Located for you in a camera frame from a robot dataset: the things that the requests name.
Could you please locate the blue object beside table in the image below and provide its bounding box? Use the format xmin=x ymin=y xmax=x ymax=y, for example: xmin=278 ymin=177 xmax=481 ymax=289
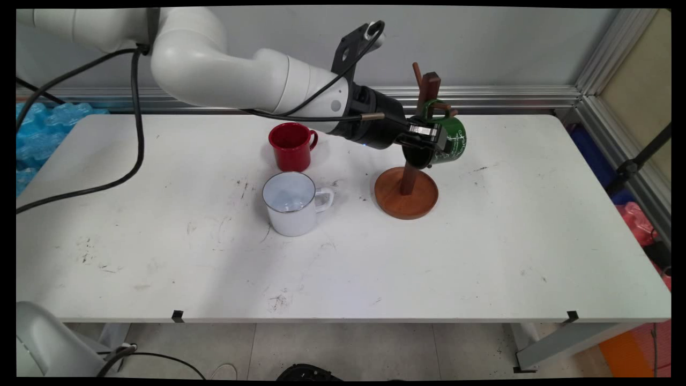
xmin=568 ymin=123 xmax=633 ymax=207

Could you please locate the grey table leg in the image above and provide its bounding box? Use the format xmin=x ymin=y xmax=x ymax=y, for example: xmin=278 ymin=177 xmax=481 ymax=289
xmin=96 ymin=323 xmax=132 ymax=354
xmin=509 ymin=322 xmax=641 ymax=373

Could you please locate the black floor cable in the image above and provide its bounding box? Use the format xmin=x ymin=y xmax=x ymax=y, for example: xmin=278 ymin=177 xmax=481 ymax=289
xmin=96 ymin=343 xmax=207 ymax=380

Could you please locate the aluminium side frame rail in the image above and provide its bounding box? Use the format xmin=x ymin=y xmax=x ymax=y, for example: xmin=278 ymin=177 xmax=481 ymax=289
xmin=557 ymin=94 xmax=672 ymax=247

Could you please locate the long aluminium wall rail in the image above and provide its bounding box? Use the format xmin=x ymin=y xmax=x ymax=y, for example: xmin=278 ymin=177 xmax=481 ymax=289
xmin=16 ymin=85 xmax=582 ymax=114

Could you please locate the black cable behind arm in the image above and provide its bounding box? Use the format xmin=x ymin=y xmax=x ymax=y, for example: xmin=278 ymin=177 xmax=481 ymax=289
xmin=16 ymin=78 xmax=68 ymax=105

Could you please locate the red plastic bag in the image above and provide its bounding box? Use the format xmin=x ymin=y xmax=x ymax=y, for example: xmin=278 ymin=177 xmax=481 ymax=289
xmin=615 ymin=201 xmax=672 ymax=293

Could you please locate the green enamel mug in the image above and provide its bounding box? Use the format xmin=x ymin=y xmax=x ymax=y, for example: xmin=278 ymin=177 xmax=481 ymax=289
xmin=402 ymin=99 xmax=468 ymax=169

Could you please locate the brown wooden mug tree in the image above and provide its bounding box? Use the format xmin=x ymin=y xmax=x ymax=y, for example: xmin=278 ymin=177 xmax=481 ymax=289
xmin=374 ymin=62 xmax=459 ymax=220

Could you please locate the aluminium corner post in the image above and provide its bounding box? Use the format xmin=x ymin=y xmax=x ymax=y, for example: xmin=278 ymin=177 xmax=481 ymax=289
xmin=575 ymin=8 xmax=660 ymax=97

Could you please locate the grey machine base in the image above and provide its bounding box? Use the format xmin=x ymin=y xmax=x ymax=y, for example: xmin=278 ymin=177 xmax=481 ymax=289
xmin=16 ymin=301 xmax=126 ymax=378

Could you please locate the white enamel mug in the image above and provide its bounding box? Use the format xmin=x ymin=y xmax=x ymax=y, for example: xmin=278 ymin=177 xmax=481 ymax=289
xmin=262 ymin=172 xmax=335 ymax=237

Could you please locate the red enamel mug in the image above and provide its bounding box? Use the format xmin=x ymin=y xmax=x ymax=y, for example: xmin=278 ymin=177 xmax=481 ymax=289
xmin=268 ymin=122 xmax=319 ymax=172

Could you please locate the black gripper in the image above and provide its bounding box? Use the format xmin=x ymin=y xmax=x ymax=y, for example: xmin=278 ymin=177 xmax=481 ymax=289
xmin=338 ymin=85 xmax=446 ymax=153

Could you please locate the black tripod pole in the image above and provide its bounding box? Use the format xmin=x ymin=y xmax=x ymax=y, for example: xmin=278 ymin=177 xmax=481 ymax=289
xmin=606 ymin=123 xmax=672 ymax=196

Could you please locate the black camera usb cable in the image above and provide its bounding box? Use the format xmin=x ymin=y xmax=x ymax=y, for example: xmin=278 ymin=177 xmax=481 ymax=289
xmin=279 ymin=20 xmax=386 ymax=117

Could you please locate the blue bubble wrap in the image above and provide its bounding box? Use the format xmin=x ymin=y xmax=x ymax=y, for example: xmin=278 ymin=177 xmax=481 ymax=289
xmin=16 ymin=102 xmax=110 ymax=196

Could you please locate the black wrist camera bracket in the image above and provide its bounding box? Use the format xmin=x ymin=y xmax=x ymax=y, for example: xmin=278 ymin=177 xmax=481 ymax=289
xmin=331 ymin=21 xmax=386 ymax=81

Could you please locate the orange box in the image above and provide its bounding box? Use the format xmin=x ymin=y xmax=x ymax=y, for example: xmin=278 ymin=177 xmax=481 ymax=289
xmin=598 ymin=321 xmax=672 ymax=378

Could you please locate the black round floor object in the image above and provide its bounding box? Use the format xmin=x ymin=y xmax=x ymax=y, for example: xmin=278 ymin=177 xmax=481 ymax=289
xmin=276 ymin=363 xmax=344 ymax=382

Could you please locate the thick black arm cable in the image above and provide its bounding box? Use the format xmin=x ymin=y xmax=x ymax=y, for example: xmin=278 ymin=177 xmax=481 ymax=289
xmin=16 ymin=46 xmax=151 ymax=215

